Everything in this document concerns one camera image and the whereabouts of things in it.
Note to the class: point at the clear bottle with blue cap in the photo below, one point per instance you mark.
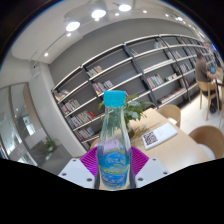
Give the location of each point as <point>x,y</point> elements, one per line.
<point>114,146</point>

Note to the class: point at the grey low planter partition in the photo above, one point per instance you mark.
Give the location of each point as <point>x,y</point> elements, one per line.
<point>61,160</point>

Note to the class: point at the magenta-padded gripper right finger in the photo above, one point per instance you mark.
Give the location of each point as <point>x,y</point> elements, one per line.
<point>150,171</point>

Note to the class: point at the grey bookshelf unit with books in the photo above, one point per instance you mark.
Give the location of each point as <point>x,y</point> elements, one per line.
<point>113,63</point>

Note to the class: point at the person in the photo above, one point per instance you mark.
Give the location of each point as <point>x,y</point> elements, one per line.
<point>201,71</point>

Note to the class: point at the small green planter plant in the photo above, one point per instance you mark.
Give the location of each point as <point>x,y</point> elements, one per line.
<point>50,145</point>

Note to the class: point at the tan round-back chair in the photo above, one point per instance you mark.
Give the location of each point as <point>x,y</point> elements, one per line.
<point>206,136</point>
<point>168,111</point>

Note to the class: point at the white open magazine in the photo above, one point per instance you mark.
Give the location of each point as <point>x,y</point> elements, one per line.
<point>161,135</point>

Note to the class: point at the green potted table plant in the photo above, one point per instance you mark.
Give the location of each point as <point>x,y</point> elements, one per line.
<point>136,110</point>

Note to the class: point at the round ceiling lights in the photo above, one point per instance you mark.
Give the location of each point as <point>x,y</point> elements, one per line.
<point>98,13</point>

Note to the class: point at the light wooden slatted chair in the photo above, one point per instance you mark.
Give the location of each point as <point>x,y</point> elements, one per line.
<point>206,87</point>

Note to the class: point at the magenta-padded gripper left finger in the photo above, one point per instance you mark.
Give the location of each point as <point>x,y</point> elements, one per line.
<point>78,171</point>

